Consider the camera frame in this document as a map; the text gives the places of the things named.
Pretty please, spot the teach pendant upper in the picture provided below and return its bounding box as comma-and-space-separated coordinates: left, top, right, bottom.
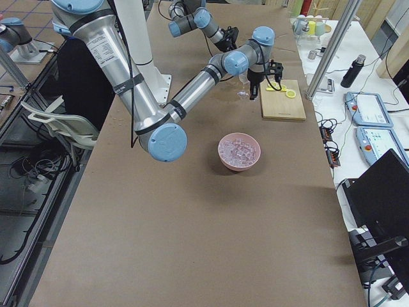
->
344, 91, 394, 128

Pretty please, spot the white tray scale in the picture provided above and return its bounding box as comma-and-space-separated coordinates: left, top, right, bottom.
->
318, 77, 336, 94

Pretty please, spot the pink ice bowl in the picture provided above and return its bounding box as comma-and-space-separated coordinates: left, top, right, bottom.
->
217, 132, 261, 171

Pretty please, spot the black laptop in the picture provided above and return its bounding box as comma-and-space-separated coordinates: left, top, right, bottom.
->
342, 149, 408, 240

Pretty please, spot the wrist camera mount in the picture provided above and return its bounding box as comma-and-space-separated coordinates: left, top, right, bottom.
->
267, 59, 284, 83

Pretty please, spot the clear wine glass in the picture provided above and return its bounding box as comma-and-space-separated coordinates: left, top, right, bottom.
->
237, 74, 250, 99

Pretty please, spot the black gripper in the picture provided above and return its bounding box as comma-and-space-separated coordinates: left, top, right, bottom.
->
217, 27, 239, 52
247, 65, 265, 100

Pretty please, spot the teach pendant lower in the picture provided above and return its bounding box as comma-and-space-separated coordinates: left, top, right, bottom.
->
355, 126, 408, 166

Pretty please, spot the black water bottle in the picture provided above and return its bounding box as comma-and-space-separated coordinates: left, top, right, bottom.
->
341, 54, 366, 88

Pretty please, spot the teach pendant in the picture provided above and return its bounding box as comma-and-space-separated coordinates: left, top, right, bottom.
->
344, 91, 394, 128
355, 126, 408, 166

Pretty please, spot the aluminium frame post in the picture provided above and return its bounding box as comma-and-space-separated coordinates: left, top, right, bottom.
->
306, 0, 362, 100

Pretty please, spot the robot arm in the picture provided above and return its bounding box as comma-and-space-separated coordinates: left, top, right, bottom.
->
51, 1, 275, 162
168, 1, 239, 52

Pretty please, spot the yellow plastic knife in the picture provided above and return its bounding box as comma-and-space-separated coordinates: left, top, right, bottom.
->
266, 87, 288, 92

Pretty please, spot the bamboo cutting board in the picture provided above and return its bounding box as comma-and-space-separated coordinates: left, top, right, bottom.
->
259, 79, 306, 121

